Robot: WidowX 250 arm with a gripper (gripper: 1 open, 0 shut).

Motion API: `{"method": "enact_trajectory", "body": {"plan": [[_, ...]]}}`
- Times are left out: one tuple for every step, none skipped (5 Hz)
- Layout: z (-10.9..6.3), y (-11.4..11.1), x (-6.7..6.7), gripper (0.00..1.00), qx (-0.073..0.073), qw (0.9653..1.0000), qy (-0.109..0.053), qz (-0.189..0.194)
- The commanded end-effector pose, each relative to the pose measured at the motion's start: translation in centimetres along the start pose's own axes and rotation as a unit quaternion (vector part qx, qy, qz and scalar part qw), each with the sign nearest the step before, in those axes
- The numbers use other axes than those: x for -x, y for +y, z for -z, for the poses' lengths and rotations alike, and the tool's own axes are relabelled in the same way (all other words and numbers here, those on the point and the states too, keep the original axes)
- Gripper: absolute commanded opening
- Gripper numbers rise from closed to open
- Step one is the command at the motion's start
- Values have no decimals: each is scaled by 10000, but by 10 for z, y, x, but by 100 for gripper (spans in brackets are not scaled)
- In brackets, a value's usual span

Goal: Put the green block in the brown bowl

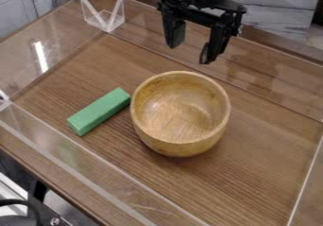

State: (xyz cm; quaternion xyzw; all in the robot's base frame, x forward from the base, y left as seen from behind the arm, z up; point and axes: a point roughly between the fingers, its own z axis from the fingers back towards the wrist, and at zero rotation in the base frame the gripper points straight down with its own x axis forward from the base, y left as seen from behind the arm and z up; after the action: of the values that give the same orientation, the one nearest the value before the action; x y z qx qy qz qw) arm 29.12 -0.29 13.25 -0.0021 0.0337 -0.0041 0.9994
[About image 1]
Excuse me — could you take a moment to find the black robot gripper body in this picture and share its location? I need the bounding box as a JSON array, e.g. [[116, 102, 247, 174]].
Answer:
[[158, 0, 246, 36]]

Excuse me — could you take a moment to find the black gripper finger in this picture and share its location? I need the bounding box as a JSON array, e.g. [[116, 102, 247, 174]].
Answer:
[[199, 24, 231, 64], [162, 9, 186, 48]]

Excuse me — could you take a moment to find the brown wooden bowl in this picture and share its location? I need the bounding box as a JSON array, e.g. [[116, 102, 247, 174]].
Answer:
[[130, 71, 233, 157]]

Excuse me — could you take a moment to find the green rectangular block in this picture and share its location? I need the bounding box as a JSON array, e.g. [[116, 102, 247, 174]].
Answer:
[[67, 87, 131, 136]]

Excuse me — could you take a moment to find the clear acrylic corner bracket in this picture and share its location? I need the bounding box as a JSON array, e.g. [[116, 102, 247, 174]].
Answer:
[[80, 0, 126, 33]]

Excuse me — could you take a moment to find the clear acrylic tray wall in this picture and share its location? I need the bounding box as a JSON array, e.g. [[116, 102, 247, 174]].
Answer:
[[0, 97, 206, 226]]

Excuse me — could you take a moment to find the black table leg bracket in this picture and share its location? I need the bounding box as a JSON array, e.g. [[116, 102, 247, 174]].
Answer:
[[28, 181, 74, 226]]

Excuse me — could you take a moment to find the black cable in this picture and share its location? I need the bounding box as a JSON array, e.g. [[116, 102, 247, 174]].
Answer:
[[0, 199, 43, 226]]

